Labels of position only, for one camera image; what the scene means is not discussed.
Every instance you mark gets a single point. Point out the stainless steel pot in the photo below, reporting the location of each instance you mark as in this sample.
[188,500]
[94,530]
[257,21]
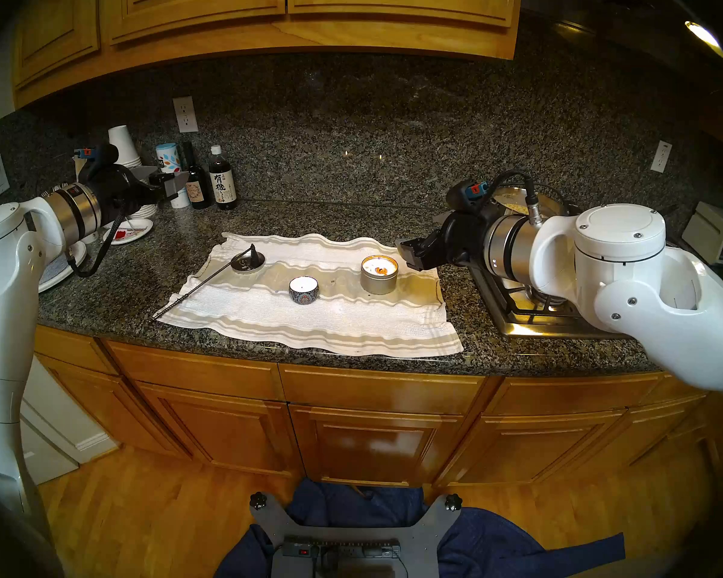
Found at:
[548,202]

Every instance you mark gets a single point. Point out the white outlet near bottles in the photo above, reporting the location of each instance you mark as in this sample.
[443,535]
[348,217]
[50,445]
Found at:
[185,114]

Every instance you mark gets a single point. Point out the white salt canister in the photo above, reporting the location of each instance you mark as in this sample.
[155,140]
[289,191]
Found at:
[169,155]

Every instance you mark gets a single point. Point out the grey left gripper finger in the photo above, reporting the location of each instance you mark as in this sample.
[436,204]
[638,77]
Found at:
[176,185]
[143,174]

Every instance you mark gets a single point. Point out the small white plate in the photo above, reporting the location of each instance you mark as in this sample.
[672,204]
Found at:
[134,230]

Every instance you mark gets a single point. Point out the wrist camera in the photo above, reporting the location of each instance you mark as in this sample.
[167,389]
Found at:
[467,194]
[99,155]

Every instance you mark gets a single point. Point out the gas stove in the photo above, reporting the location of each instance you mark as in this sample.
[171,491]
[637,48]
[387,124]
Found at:
[518,318]

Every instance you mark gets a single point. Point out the stack of grey paper bowls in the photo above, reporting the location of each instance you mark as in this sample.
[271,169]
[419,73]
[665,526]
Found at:
[54,270]

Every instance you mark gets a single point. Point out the black star knob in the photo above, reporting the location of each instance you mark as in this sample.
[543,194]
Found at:
[453,502]
[258,501]

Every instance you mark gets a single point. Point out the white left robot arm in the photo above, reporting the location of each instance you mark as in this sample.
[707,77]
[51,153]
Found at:
[6,318]

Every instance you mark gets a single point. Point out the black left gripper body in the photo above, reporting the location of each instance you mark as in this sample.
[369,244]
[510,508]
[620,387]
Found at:
[123,191]

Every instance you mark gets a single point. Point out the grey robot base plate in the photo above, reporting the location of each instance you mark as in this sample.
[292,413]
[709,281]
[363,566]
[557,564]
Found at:
[422,534]

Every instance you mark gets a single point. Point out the range hood light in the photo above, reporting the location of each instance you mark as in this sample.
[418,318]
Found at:
[705,38]

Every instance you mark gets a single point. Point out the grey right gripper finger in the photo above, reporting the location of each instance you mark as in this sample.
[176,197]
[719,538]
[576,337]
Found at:
[422,261]
[419,245]

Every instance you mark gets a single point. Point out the dark blue cloth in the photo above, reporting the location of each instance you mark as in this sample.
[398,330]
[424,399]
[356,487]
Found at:
[506,546]

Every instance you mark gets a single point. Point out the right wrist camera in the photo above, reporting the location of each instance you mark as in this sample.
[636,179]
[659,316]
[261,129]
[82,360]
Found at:
[467,194]

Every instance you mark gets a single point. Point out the wooden cabinets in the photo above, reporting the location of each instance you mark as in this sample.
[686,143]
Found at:
[217,17]
[373,402]

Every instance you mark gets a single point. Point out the white outlet near stove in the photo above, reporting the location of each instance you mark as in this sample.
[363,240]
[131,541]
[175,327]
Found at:
[661,157]

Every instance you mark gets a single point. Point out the white box appliance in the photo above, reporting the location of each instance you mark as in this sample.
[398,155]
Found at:
[711,230]

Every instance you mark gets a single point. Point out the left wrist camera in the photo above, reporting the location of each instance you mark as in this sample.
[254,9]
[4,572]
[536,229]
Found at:
[99,155]

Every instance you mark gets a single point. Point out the white beige striped towel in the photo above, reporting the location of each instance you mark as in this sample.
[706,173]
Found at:
[337,324]

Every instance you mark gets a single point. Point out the wooden lower cabinets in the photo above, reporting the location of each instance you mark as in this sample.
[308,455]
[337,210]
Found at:
[373,402]

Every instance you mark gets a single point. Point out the silver tin candle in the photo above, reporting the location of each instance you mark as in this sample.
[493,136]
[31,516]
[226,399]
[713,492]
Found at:
[378,283]

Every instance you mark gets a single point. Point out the dark range hood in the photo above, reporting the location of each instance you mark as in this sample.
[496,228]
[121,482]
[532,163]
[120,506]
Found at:
[608,5]

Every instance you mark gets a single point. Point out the tall stack paper cups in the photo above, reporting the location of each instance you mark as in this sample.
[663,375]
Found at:
[123,143]

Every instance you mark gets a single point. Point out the blue patterned bowl candle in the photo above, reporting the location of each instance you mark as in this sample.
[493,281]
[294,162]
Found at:
[303,294]

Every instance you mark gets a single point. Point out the dark bottle tan label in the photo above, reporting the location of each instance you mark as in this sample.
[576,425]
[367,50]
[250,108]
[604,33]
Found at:
[196,188]

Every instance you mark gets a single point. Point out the small round metal dish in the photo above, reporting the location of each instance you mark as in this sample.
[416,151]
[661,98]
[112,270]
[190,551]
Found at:
[244,265]

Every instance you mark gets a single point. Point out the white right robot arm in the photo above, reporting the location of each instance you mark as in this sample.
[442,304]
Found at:
[620,233]

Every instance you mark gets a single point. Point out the wooden upper cabinets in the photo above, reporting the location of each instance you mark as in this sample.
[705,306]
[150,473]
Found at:
[217,17]

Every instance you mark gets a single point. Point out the soy sauce bottle white label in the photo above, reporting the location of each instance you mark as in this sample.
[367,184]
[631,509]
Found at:
[223,185]

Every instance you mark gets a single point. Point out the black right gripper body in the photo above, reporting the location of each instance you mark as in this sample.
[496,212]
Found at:
[464,239]

